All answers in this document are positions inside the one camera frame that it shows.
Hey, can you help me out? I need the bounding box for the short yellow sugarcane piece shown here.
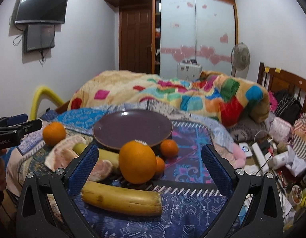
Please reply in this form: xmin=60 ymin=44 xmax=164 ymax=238
xmin=73 ymin=143 xmax=121 ymax=174

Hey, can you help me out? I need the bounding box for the large orange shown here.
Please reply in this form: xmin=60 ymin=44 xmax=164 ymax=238
xmin=118 ymin=140 xmax=157 ymax=184

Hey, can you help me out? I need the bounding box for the long yellow sugarcane piece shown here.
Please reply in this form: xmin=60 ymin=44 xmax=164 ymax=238
xmin=80 ymin=182 xmax=163 ymax=217

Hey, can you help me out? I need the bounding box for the pink plush toy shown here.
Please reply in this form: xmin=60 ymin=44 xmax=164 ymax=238
xmin=233 ymin=143 xmax=246 ymax=169

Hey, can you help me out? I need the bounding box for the yellow chair back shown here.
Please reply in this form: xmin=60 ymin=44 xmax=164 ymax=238
xmin=29 ymin=85 xmax=64 ymax=120

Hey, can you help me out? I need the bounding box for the patterned blue tablecloth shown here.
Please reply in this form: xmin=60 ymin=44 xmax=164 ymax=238
xmin=6 ymin=104 xmax=246 ymax=238

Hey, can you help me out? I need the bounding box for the white round device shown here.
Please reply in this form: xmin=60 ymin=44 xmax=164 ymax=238
xmin=238 ymin=142 xmax=253 ymax=158

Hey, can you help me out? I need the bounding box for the white power strip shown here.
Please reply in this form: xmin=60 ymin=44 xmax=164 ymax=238
xmin=251 ymin=142 xmax=269 ymax=174

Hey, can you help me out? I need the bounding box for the dark purple plate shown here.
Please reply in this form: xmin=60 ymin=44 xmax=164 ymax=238
xmin=93 ymin=109 xmax=173 ymax=151

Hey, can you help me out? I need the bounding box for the small tangerine by plate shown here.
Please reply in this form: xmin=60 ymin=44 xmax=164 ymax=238
xmin=160 ymin=139 xmax=179 ymax=158

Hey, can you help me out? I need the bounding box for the small tangerine behind orange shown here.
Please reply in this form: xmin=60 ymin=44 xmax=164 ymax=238
xmin=155 ymin=157 xmax=165 ymax=176

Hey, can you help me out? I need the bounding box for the small snack bowl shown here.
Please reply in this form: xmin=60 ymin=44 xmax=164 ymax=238
xmin=290 ymin=185 xmax=303 ymax=205

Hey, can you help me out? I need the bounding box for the pink quilted pouch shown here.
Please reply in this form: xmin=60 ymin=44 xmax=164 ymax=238
xmin=269 ymin=117 xmax=293 ymax=136

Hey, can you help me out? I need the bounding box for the colourful patchwork blanket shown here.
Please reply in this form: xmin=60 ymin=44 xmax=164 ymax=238
xmin=68 ymin=70 xmax=270 ymax=127

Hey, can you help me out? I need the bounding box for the small black monitor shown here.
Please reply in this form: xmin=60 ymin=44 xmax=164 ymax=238
xmin=23 ymin=24 xmax=55 ymax=54

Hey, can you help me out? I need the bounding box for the black striped bag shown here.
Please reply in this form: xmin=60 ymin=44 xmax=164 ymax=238
xmin=273 ymin=90 xmax=302 ymax=125

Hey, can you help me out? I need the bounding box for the wooden bed headboard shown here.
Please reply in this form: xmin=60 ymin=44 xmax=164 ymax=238
xmin=257 ymin=62 xmax=306 ymax=113

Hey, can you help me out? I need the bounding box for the white appliance box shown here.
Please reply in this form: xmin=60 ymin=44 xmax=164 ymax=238
xmin=177 ymin=62 xmax=203 ymax=81

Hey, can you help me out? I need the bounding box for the standing electric fan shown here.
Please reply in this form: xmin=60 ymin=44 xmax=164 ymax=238
xmin=231 ymin=42 xmax=250 ymax=77

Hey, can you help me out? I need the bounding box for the brown wooden door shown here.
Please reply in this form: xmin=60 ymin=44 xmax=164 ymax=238
xmin=118 ymin=4 xmax=152 ymax=74

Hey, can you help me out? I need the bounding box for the frosted sliding wardrobe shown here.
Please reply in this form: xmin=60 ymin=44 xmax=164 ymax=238
xmin=159 ymin=0 xmax=236 ymax=79

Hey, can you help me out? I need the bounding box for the wall mounted television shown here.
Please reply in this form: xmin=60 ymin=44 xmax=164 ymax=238
xmin=14 ymin=0 xmax=68 ymax=24

